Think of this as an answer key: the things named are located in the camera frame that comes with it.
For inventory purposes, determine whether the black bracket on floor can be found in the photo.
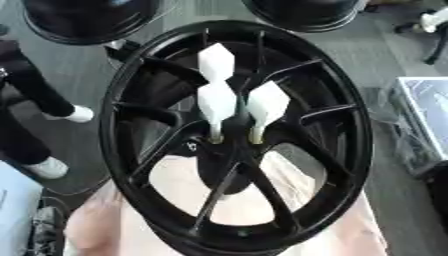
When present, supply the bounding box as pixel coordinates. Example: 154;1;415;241
103;39;144;64

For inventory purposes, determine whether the black round wheel rim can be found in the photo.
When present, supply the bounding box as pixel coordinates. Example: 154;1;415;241
19;0;165;46
239;0;371;34

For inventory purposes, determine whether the black spoked wheel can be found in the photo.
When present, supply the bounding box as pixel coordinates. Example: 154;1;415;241
96;19;375;256

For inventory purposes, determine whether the person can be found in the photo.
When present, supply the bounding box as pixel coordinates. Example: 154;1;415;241
0;23;97;180

